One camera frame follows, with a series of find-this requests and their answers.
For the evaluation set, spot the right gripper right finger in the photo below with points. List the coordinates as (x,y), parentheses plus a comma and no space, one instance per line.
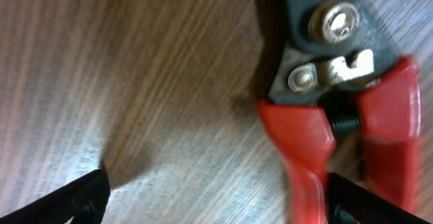
(349,203)

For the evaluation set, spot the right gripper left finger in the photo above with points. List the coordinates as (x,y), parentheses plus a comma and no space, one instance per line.
(83,200)

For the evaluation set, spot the red handled cutters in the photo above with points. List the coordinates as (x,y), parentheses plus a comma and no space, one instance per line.
(344,101)

